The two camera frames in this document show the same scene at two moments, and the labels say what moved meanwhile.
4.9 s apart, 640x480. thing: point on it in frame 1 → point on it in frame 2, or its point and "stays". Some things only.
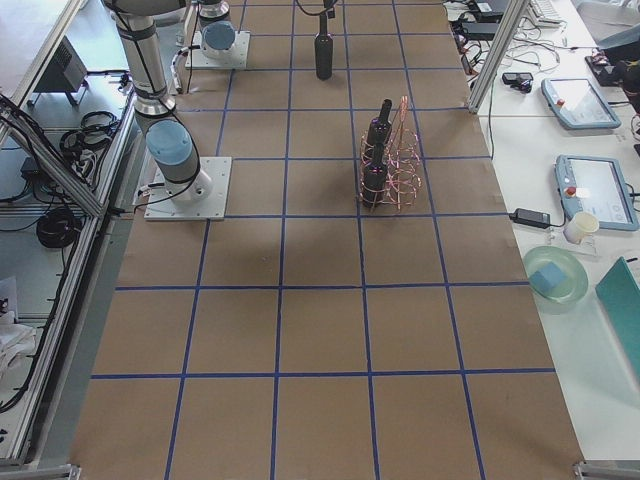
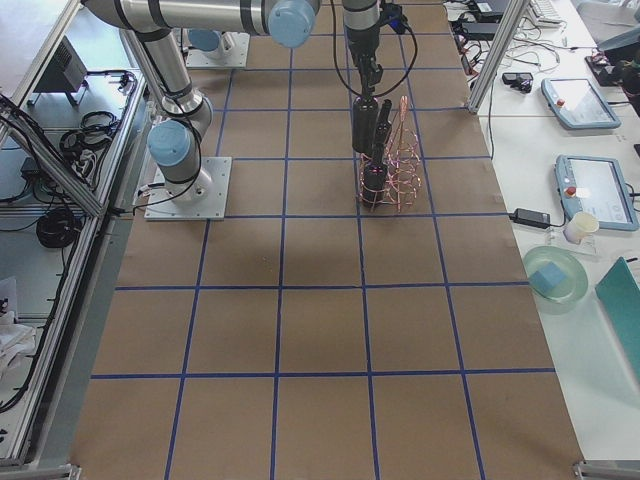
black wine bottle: [324, 51] → [365, 119]
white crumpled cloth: [16, 341] stays
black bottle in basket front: [375, 179] stays
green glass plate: [558, 277] stays
